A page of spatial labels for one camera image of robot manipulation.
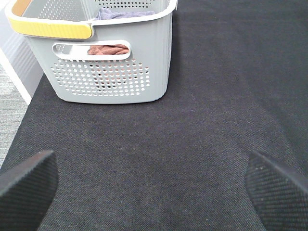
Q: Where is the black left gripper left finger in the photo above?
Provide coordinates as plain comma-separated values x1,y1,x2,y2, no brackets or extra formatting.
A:
0,151,58,231

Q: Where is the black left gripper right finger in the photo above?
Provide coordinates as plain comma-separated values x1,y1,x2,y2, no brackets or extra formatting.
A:
245,151,308,231

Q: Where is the black table cloth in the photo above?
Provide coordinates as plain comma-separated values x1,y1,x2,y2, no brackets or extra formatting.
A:
0,0,308,231

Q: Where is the grey perforated plastic basket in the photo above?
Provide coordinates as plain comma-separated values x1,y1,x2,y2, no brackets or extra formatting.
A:
4,0,178,104

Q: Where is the pink towel in basket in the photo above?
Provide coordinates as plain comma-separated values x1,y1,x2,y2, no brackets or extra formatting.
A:
87,44,129,55

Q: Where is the purple towel in basket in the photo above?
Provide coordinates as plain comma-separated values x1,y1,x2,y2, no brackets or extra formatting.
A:
95,8,155,20

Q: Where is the yellow basket handle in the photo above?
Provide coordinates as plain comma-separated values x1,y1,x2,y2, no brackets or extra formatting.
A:
8,0,94,39

